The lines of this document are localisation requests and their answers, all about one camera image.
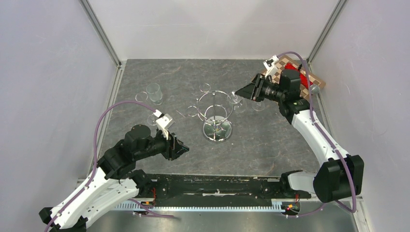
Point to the white cable duct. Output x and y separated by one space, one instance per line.
132 206

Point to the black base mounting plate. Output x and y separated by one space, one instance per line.
183 190

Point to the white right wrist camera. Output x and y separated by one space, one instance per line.
270 66

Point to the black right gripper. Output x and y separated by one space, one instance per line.
253 90

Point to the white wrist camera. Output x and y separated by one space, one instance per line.
163 122
270 66

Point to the chrome wine glass rack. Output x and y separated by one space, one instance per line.
213 108

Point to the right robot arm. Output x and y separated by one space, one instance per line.
341 174

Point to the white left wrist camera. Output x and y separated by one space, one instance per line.
163 122

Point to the red glitter microphone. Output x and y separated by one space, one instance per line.
314 88

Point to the aluminium frame rail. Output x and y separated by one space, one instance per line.
100 31

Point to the clear wine glass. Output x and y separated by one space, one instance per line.
154 93
142 97
237 102
258 105

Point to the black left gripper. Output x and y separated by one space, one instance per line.
174 148

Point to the wooden chessboard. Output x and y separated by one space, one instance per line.
304 92

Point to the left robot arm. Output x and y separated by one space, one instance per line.
114 180

